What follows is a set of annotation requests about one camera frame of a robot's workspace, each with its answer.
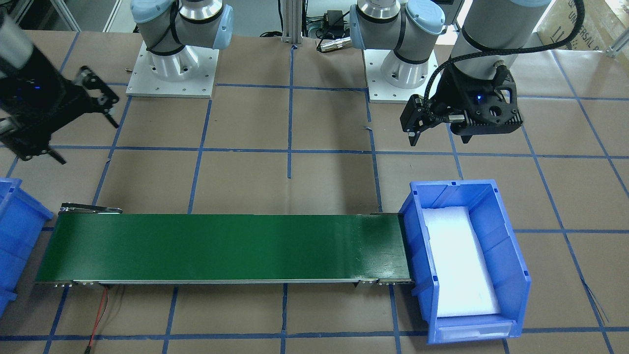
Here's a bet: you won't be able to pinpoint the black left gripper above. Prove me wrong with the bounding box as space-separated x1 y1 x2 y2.
400 60 524 147

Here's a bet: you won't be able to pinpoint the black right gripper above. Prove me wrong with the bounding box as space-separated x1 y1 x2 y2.
1 54 119 164

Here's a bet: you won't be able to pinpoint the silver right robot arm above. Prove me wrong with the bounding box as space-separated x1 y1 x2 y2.
0 0 233 164

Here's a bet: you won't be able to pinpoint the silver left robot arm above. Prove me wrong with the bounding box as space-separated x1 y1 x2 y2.
348 0 549 146

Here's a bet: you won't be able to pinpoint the blue plastic bin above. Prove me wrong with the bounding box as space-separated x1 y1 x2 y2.
400 179 532 344
0 178 53 314

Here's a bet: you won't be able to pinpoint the green conveyor belt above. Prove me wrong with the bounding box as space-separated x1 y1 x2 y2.
35 212 412 285

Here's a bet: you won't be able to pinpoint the white foam pad bin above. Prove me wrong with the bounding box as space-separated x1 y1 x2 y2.
422 206 501 318

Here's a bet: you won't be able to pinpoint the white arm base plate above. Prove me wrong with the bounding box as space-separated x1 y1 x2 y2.
126 43 220 99
363 49 438 104

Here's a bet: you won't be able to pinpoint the red and black wires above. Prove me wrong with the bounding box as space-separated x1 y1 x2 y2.
87 287 111 350

